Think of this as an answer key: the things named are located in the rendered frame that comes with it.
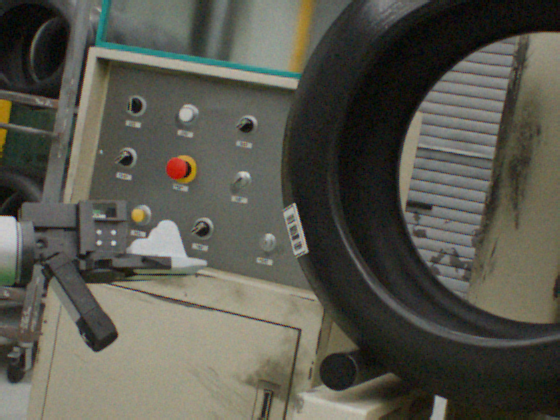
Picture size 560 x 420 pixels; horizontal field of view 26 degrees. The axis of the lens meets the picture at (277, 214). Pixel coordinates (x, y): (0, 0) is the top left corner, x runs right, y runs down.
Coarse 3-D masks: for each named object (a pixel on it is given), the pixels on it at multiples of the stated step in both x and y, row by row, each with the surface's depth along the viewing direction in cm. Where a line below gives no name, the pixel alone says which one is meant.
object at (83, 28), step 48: (0, 0) 520; (48, 0) 508; (0, 48) 538; (48, 48) 573; (0, 96) 504; (48, 96) 509; (0, 192) 549; (48, 192) 494; (0, 288) 502; (48, 288) 532
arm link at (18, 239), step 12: (0, 228) 130; (12, 228) 130; (0, 240) 129; (12, 240) 130; (0, 252) 129; (12, 252) 129; (0, 264) 129; (12, 264) 130; (0, 276) 130; (12, 276) 131
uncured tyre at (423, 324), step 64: (384, 0) 140; (448, 0) 137; (512, 0) 160; (320, 64) 143; (384, 64) 164; (448, 64) 164; (320, 128) 142; (384, 128) 167; (320, 192) 142; (384, 192) 167; (320, 256) 142; (384, 256) 166; (384, 320) 139; (448, 320) 163; (512, 320) 162; (448, 384) 138; (512, 384) 134
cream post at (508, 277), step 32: (512, 64) 172; (544, 64) 170; (512, 96) 171; (544, 96) 170; (512, 128) 171; (544, 128) 170; (512, 160) 171; (544, 160) 170; (512, 192) 171; (544, 192) 170; (512, 224) 171; (544, 224) 170; (480, 256) 173; (512, 256) 171; (544, 256) 170; (480, 288) 173; (512, 288) 171; (544, 288) 169; (544, 320) 169; (448, 416) 174; (480, 416) 172; (512, 416) 171; (544, 416) 178
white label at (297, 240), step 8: (288, 208) 145; (288, 216) 146; (296, 216) 144; (288, 224) 146; (296, 224) 144; (288, 232) 147; (296, 232) 145; (296, 240) 145; (304, 240) 143; (296, 248) 146; (304, 248) 143; (296, 256) 146
